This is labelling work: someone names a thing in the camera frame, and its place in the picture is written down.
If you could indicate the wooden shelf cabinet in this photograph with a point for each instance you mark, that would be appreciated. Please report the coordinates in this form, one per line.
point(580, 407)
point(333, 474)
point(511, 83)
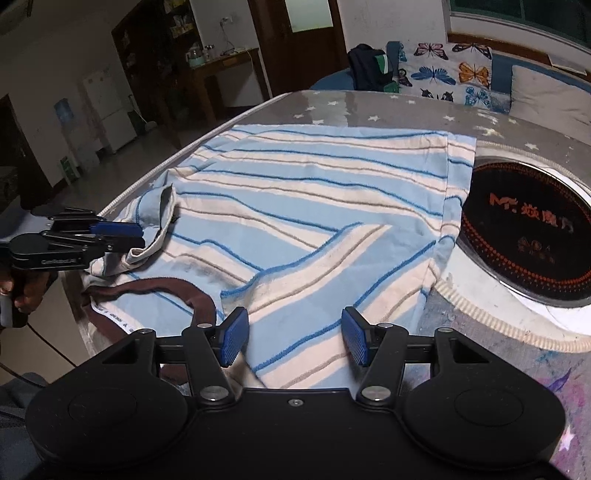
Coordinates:
point(147, 55)

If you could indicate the round black induction cooktop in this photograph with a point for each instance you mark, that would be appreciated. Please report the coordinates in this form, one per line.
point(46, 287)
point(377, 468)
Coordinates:
point(531, 221)

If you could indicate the beige pillow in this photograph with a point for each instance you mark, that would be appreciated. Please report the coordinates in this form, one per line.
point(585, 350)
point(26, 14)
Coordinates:
point(549, 97)

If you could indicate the green-framed window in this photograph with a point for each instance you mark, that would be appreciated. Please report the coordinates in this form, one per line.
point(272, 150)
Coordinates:
point(508, 9)

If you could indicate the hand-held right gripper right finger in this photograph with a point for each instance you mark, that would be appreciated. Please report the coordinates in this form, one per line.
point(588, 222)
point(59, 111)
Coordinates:
point(355, 337)

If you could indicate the wooden desk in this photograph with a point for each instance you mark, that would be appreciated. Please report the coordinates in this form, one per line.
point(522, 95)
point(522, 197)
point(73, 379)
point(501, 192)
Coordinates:
point(231, 57)

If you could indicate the person's dark clothing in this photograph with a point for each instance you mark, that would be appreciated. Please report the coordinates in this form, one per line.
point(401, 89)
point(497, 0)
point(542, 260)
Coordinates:
point(14, 406)

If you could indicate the green carton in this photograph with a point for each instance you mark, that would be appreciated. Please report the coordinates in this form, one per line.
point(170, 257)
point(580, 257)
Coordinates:
point(69, 168)

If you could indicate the butterfly-print cushion cover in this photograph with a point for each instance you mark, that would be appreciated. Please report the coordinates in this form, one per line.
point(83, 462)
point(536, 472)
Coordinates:
point(438, 69)

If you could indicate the blue striped shirt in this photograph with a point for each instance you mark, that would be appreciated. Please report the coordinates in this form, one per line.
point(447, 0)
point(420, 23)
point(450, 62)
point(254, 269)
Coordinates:
point(300, 207)

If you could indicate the clear jar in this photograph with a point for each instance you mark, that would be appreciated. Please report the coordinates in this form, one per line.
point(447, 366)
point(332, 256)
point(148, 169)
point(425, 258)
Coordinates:
point(210, 52)

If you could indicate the wooden door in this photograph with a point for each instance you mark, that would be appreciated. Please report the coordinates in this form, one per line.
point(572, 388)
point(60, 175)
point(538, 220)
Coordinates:
point(318, 55)

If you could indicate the blue sofa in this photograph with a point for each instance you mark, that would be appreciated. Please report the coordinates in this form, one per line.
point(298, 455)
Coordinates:
point(332, 81)

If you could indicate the grey booklet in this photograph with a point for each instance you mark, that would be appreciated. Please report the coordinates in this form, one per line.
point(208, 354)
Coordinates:
point(570, 64)

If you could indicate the dark backpack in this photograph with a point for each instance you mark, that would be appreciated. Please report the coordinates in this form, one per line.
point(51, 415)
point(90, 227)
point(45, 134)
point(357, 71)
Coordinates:
point(369, 69)

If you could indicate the round beige-trimmed mat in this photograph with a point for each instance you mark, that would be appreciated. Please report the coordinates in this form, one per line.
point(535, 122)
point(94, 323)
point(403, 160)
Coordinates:
point(558, 321)

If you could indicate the white refrigerator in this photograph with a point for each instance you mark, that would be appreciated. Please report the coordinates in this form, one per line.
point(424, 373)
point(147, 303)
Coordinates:
point(108, 110)

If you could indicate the white-headed mop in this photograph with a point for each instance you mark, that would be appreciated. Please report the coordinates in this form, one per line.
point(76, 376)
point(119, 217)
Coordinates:
point(148, 123)

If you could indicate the person's left hand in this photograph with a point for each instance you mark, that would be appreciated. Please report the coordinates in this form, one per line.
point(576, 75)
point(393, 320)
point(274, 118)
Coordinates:
point(27, 290)

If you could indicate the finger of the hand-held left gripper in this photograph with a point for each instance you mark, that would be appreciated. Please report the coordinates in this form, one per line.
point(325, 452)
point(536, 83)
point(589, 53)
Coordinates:
point(124, 244)
point(115, 229)

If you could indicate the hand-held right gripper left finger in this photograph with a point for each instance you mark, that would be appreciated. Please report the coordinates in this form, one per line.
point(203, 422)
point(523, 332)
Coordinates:
point(234, 337)

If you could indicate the light green kettle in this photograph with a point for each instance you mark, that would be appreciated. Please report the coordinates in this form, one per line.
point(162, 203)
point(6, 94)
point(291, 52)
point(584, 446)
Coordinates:
point(195, 57)

